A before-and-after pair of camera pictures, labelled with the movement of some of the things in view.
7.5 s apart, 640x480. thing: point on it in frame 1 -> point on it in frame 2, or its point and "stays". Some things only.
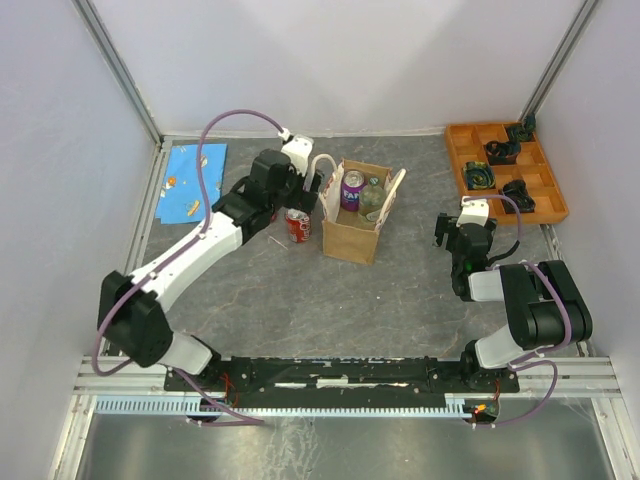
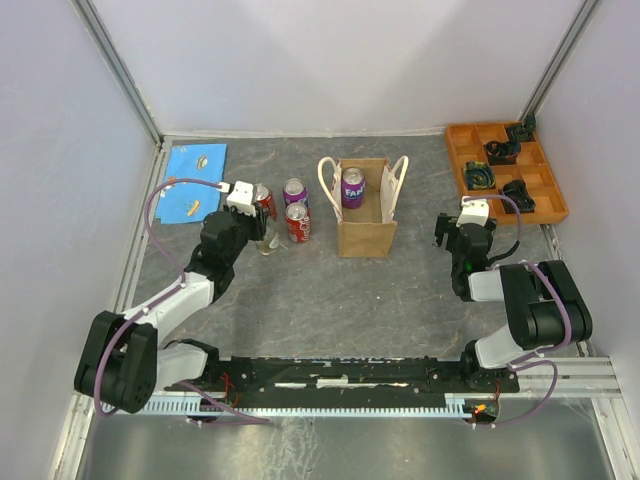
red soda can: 299,225 stays
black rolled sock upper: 502,153 stays
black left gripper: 305,200 -> 257,221
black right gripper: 445,225 stays
